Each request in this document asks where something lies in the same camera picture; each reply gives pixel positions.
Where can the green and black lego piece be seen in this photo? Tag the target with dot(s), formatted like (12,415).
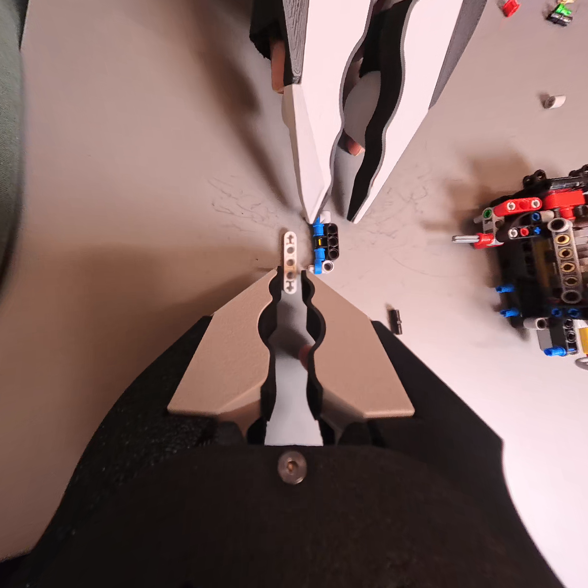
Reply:
(559,14)

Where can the partly built lego car chassis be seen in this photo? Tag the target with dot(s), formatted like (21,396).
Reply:
(565,197)

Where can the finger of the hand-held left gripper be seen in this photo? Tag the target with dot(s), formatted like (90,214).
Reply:
(427,46)
(321,69)

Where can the person's left hand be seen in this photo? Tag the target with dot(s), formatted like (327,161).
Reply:
(278,69)

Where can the black lego cross connector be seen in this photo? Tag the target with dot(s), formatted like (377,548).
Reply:
(333,241)

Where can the person's right hand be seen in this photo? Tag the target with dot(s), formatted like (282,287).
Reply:
(304,353)

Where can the white four-hole lego beam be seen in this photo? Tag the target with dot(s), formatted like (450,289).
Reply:
(290,262)

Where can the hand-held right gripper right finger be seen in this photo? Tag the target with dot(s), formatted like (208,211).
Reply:
(363,367)

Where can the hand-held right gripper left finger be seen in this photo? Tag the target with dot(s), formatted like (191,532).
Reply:
(220,363)

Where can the blue lego pin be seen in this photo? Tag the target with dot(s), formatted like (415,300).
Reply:
(317,227)
(317,264)

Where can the grey lego bush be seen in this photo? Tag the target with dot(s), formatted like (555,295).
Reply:
(553,101)

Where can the red lego bush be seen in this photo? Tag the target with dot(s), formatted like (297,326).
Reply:
(510,7)

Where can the black lego pin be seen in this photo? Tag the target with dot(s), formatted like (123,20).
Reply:
(395,320)

